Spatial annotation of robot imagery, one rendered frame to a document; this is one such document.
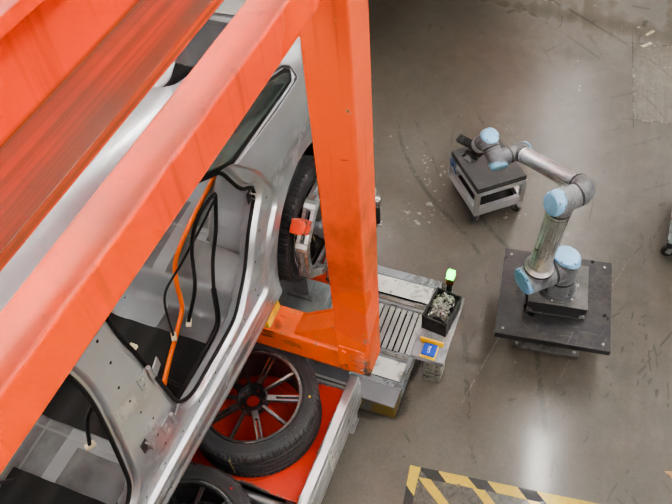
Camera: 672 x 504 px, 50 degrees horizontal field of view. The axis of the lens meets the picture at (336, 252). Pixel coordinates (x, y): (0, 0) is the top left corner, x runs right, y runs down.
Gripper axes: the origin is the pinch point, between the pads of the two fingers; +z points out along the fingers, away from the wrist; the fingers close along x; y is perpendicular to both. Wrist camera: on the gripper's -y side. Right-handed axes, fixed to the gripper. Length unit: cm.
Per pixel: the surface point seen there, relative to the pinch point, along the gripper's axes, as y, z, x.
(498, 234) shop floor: 55, 64, 9
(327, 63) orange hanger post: -56, -173, -99
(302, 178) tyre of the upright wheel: -51, -36, -86
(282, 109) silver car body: -74, -79, -84
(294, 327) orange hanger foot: -5, -15, -138
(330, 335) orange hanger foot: 9, -32, -132
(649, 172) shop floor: 106, 60, 118
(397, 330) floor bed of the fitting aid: 43, 42, -90
